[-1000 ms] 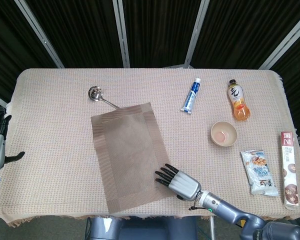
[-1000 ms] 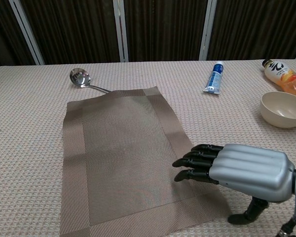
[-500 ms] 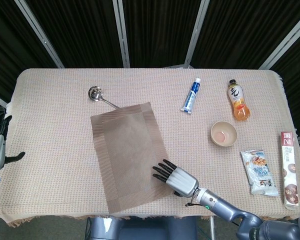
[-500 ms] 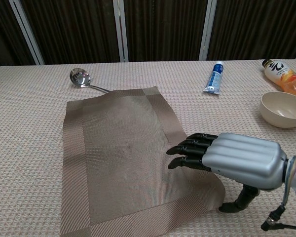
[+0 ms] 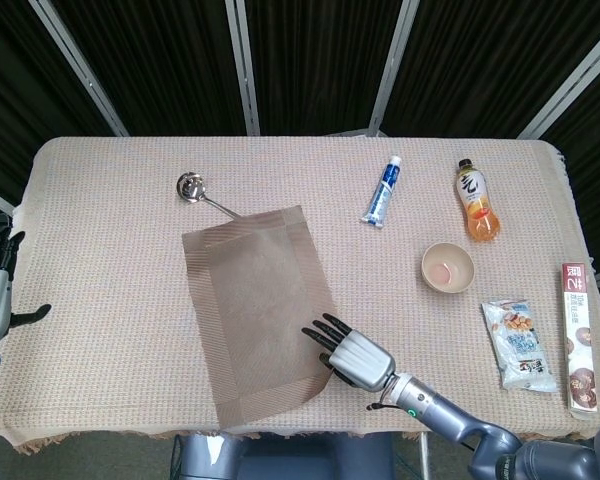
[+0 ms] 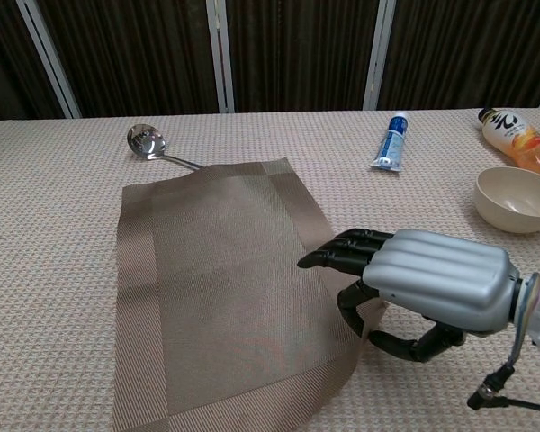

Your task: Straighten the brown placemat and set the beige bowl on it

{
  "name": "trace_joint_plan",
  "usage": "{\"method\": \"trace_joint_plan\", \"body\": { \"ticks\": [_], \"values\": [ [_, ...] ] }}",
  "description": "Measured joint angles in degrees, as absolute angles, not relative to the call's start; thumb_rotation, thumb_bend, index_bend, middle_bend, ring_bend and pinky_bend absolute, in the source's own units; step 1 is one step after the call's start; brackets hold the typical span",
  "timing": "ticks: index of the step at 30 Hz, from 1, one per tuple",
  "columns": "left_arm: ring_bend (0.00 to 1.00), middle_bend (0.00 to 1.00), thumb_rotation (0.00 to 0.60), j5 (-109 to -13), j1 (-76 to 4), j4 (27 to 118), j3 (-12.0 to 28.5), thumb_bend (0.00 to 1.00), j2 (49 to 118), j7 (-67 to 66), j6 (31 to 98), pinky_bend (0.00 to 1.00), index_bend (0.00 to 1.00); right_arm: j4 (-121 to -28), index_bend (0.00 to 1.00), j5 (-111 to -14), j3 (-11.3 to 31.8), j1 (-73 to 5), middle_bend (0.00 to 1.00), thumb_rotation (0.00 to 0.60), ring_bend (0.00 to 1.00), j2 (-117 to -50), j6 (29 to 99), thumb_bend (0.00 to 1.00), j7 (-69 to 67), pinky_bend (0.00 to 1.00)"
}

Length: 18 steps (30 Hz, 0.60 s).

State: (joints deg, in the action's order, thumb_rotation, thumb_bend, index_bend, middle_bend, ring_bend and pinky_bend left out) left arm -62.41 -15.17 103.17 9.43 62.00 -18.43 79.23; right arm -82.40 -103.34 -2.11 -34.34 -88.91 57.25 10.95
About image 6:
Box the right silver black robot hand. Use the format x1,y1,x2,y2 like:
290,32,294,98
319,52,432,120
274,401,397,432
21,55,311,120
296,228,523,364

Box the light brown bowl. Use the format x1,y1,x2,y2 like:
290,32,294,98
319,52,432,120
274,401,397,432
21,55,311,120
471,166,540,234

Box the brown woven placemat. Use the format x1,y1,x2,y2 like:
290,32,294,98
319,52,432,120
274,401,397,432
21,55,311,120
112,156,388,432

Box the blue white toothpaste tube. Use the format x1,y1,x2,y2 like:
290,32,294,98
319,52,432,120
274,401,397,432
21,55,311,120
369,111,410,174

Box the orange drink bottle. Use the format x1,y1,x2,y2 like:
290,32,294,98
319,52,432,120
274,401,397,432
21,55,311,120
477,107,540,184

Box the dark pleated curtain panel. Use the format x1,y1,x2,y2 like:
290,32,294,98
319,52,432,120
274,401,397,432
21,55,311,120
0,0,68,127
35,0,221,119
377,0,540,111
224,0,382,113

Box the beige woven tablecloth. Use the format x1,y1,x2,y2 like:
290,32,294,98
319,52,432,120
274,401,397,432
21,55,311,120
0,106,540,432

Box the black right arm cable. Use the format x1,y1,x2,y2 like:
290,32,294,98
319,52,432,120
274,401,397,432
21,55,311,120
466,274,540,418

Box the steel ladle black handle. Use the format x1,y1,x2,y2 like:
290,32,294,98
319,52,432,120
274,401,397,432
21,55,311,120
126,122,203,171

